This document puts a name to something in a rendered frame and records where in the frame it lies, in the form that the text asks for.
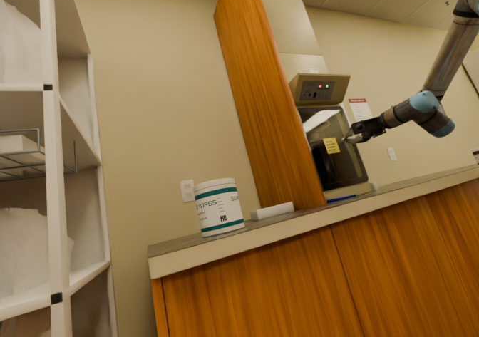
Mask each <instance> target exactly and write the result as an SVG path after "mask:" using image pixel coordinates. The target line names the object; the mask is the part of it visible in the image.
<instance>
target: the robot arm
mask: <svg viewBox="0 0 479 337"><path fill-rule="evenodd" d="M452 15H453V16H454V19H453V22H452V24H451V26H450V28H449V30H448V32H447V35H446V37H445V39H444V41H443V44H442V46H441V48H440V50H439V52H438V55H437V56H436V59H435V61H434V63H433V65H432V67H431V70H430V72H429V74H428V77H427V79H426V81H425V83H424V84H423V87H422V89H421V90H419V91H418V92H417V93H416V94H415V95H413V96H411V97H410V98H409V99H407V100H405V101H403V102H401V103H399V104H398V105H395V106H393V105H392V106H391V108H390V109H388V110H386V111H385V112H383V113H382V114H380V116H378V117H375V118H370V119H367V120H361V121H359V122H356V123H352V124H351V127H350V129H349V130H348V132H347V133H346V135H345V138H347V137H349V136H350V135H353V134H355V135H357V134H360V133H361V135H357V136H356V137H355V138H352V139H350V140H347V141H346V142H347V143H363V142H367V141H369V140H370V139H371V137H373V138H375V137H378V136H380V135H383V134H384V133H386V128H387V129H391V128H396V127H398V126H399V125H402V124H404V123H407V122H409V121H411V120H412V121H413V122H415V123H416V124H418V125H419V126H421V127H422V128H423V129H424V130H425V131H427V132H428V133H429V134H431V135H433V136H434V137H436V138H442V137H445V136H446V135H449V134H450V133H452V132H453V130H454V129H455V123H454V122H453V121H452V119H451V118H449V117H448V116H447V115H446V113H445V111H444V109H443V106H442V104H441V101H442V99H443V96H444V95H445V92H446V91H447V89H448V87H449V85H450V84H451V82H452V80H453V78H454V77H455V75H456V73H457V71H458V69H459V68H460V65H461V63H462V62H463V60H464V58H465V56H466V54H467V53H468V51H469V49H470V47H471V46H472V44H473V42H474V40H475V38H476V36H477V35H478V32H479V0H458V2H457V4H456V5H455V8H454V10H453V13H452Z"/></svg>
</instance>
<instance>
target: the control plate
mask: <svg viewBox="0 0 479 337"><path fill-rule="evenodd" d="M334 84H335V82H323V81H304V82H303V85H302V91H301V95H300V99H299V100H331V94H332V92H333V89H334ZM320 85H321V87H319V86H320ZM326 86H328V87H326ZM310 93H311V96H310V97H309V94H310ZM314 93H316V97H315V98H313V96H314ZM323 93H324V95H323ZM304 94H306V95H305V96H304ZM319 94H321V95H319ZM326 94H328V95H326Z"/></svg>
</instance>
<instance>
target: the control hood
mask: <svg viewBox="0 0 479 337"><path fill-rule="evenodd" d="M350 77H351V74H340V73H298V74H296V75H295V77H293V79H292V80H291V81H290V82H289V88H290V91H291V93H292V97H293V99H294V104H295V105H312V104H332V103H342V102H343V101H344V97H345V95H346V90H347V87H348V84H349V80H350ZM304 81H323V82H335V84H334V89H333V92H332V94H331V100H299V99H300V95H301V91H302V85H303V82H304Z"/></svg>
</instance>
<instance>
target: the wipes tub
mask: <svg viewBox="0 0 479 337"><path fill-rule="evenodd" d="M193 192H194V196H195V203H196V207H197V214H198V218H199V222H200V229H201V232H202V237H212V236H216V235H219V234H224V233H228V232H233V231H235V230H238V229H242V228H244V219H243V216H242V210H241V206H240V200H239V197H238V193H237V188H236V184H235V179H234V178H222V179H217V180H211V181H208V182H203V183H201V184H198V185H196V186H194V187H193Z"/></svg>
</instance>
